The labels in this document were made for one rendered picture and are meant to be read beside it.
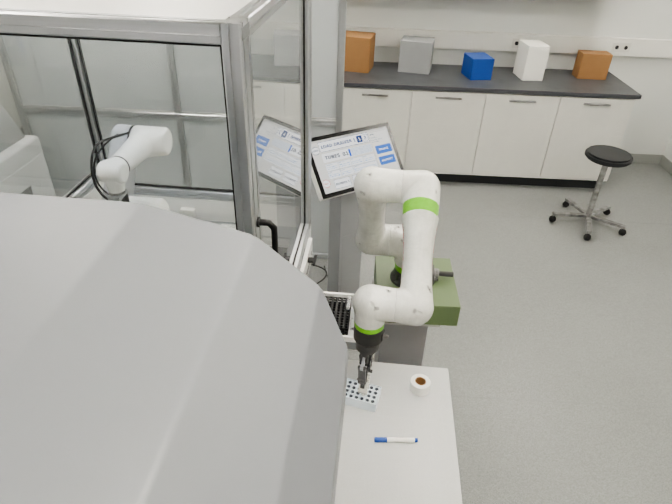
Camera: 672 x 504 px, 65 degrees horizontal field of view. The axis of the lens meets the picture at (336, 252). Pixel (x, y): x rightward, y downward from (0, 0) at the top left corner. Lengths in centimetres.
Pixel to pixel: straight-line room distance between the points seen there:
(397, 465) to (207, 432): 118
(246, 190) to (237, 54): 30
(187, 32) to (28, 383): 74
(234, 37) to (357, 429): 124
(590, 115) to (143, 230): 456
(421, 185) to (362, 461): 88
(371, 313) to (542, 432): 163
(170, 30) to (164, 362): 70
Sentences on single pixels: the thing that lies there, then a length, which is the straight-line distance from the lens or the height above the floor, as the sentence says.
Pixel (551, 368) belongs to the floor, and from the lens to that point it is 332.
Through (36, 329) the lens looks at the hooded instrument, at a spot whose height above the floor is 178.
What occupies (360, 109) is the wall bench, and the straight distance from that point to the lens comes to 470.
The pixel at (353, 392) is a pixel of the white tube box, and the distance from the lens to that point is 188.
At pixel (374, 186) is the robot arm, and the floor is 142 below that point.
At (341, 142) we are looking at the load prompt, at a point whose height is 116.
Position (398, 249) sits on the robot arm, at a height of 105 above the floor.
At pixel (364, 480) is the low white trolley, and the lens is 171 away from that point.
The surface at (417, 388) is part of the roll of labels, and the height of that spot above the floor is 80.
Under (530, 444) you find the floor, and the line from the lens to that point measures 291.
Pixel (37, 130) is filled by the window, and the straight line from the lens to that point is 139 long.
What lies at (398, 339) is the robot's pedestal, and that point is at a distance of 235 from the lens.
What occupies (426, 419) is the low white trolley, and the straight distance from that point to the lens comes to 187.
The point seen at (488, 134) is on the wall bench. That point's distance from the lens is 491.
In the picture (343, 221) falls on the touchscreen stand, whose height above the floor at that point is 72.
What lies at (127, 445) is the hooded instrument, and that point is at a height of 174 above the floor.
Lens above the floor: 220
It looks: 34 degrees down
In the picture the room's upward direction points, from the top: 2 degrees clockwise
